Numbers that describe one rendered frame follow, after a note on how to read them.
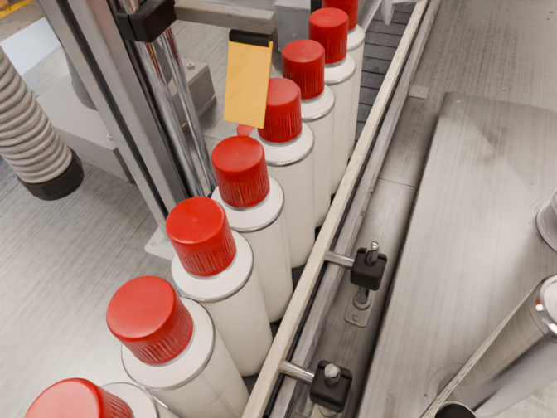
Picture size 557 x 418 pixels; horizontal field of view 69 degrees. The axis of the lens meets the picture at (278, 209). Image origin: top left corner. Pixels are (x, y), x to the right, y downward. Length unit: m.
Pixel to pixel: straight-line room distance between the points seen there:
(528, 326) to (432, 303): 0.20
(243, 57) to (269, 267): 0.15
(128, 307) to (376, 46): 0.62
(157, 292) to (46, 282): 0.38
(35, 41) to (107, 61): 0.73
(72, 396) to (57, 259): 0.40
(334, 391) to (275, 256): 0.11
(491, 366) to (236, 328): 0.16
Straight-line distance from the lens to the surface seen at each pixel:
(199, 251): 0.22
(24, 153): 0.25
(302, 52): 0.33
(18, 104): 0.24
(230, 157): 0.25
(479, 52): 0.85
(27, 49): 1.05
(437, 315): 0.42
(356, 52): 0.43
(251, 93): 0.28
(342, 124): 0.41
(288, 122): 0.29
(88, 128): 0.64
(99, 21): 0.33
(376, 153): 0.54
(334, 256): 0.40
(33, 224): 0.65
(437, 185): 0.52
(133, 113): 0.36
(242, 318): 0.28
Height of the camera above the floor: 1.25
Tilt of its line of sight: 52 degrees down
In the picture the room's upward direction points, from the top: 7 degrees counter-clockwise
